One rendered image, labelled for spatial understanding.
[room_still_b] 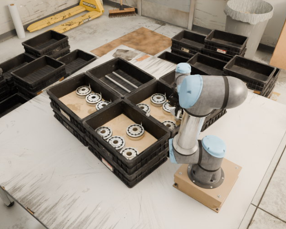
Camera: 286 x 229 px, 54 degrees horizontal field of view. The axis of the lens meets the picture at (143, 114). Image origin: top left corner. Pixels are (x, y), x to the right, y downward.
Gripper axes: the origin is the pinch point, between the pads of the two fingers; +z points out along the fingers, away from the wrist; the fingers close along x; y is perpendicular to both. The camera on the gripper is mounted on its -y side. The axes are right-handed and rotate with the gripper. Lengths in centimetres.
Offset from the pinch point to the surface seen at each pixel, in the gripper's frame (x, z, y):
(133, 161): 44.4, -7.2, -7.5
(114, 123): 28.4, 4.3, 26.3
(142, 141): 26.8, 3.6, 4.4
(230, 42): -168, 44, 63
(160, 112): 1.7, 4.6, 13.9
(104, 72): 1, 3, 70
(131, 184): 45.8, 12.7, -6.9
